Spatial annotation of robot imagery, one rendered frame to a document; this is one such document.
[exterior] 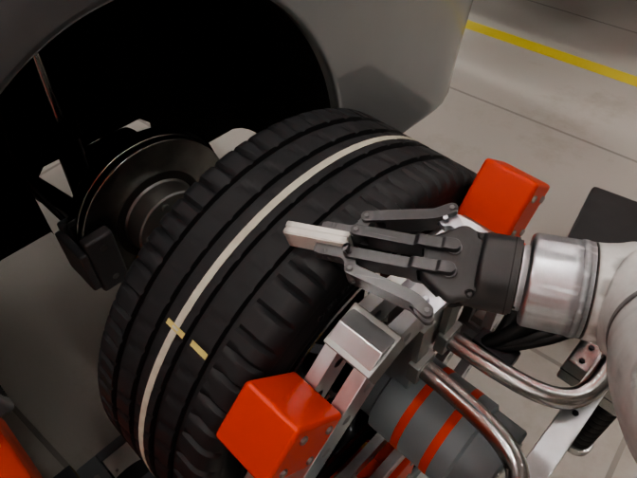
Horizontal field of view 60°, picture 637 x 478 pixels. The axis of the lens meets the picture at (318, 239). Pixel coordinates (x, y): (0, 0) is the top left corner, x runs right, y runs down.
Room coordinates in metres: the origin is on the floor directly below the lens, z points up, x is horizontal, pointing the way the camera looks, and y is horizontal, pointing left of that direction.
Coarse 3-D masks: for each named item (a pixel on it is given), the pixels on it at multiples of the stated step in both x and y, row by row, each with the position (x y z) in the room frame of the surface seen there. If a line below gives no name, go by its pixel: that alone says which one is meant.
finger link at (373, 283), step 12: (348, 264) 0.35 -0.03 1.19; (360, 276) 0.34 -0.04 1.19; (372, 276) 0.34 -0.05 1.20; (372, 288) 0.33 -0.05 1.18; (384, 288) 0.32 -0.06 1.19; (396, 288) 0.32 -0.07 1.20; (408, 288) 0.32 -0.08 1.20; (396, 300) 0.32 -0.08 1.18; (408, 300) 0.31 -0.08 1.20; (420, 300) 0.31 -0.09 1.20; (420, 312) 0.29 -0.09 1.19; (432, 312) 0.29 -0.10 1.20
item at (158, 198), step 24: (144, 144) 0.79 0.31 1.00; (168, 144) 0.80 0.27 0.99; (192, 144) 0.83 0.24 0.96; (120, 168) 0.73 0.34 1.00; (144, 168) 0.76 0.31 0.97; (168, 168) 0.79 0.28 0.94; (192, 168) 0.83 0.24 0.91; (96, 192) 0.69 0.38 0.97; (120, 192) 0.72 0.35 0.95; (144, 192) 0.75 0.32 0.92; (168, 192) 0.75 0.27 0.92; (96, 216) 0.68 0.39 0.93; (120, 216) 0.71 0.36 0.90; (144, 216) 0.70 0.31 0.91; (120, 240) 0.70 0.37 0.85; (144, 240) 0.68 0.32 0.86
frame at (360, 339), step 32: (480, 224) 0.49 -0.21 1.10; (352, 320) 0.34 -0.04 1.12; (416, 320) 0.34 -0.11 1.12; (480, 320) 0.57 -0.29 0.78; (320, 352) 0.31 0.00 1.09; (352, 352) 0.30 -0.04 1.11; (384, 352) 0.30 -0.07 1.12; (448, 352) 0.54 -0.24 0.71; (320, 384) 0.29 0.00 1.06; (352, 384) 0.28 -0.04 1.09; (352, 416) 0.27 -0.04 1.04
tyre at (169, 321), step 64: (320, 128) 0.61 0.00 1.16; (384, 128) 0.65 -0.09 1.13; (192, 192) 0.50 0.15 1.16; (256, 192) 0.48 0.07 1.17; (320, 192) 0.47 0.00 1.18; (384, 192) 0.48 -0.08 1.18; (448, 192) 0.52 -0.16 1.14; (192, 256) 0.41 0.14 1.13; (256, 256) 0.40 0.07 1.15; (128, 320) 0.38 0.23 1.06; (192, 320) 0.35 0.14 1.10; (256, 320) 0.33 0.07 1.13; (320, 320) 0.35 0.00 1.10; (128, 384) 0.33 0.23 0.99; (192, 384) 0.29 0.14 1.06; (192, 448) 0.24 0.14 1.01
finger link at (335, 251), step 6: (318, 246) 0.38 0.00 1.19; (324, 246) 0.38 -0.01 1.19; (330, 246) 0.38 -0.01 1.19; (336, 246) 0.38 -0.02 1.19; (318, 252) 0.37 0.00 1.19; (324, 252) 0.37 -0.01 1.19; (330, 252) 0.37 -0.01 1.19; (336, 252) 0.37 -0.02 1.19; (342, 252) 0.37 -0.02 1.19; (318, 258) 0.38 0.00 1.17; (324, 258) 0.37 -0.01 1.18; (330, 258) 0.37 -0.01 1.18; (336, 258) 0.37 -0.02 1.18; (342, 258) 0.36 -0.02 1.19; (348, 276) 0.34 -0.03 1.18
